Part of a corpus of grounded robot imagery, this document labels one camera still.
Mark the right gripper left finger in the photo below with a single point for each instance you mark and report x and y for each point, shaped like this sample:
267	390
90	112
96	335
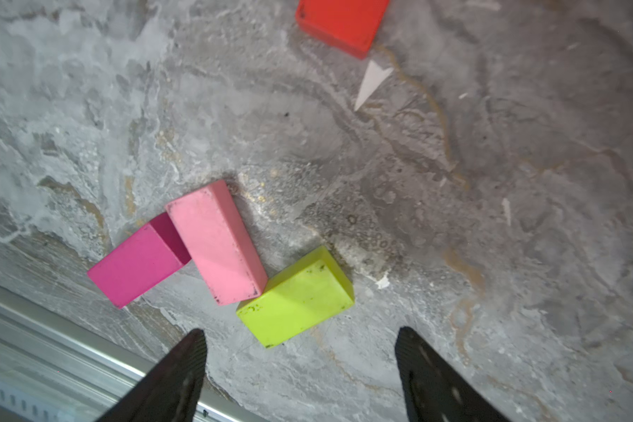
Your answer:
171	390

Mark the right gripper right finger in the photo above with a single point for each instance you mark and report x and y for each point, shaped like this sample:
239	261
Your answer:
433	390

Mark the lime green block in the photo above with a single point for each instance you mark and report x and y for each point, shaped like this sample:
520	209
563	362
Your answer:
301	296

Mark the light pink block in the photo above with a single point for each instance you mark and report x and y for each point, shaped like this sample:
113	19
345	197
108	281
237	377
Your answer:
221	248

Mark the red block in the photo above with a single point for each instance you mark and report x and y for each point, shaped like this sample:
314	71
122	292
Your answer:
348	25

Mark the magenta block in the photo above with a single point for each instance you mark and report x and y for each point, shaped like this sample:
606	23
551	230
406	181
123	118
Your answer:
146	258

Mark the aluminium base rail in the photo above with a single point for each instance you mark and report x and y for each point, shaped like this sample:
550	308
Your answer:
54	370

